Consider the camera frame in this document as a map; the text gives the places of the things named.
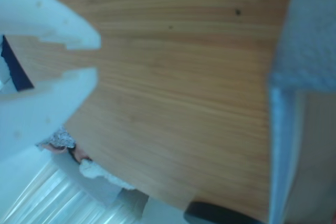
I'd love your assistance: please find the grey cardboard box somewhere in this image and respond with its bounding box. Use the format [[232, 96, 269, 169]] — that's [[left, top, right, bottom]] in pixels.
[[267, 0, 336, 224]]

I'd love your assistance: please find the grey patterned fabric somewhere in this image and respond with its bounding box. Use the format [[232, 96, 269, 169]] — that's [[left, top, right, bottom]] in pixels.
[[36, 126, 77, 150]]

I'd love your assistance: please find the black rounded object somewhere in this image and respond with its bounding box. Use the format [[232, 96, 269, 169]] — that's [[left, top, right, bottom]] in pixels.
[[183, 201, 265, 224]]

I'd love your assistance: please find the white fluffy cloth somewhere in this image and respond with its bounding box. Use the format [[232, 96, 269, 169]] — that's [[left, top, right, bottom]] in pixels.
[[78, 158, 137, 191]]

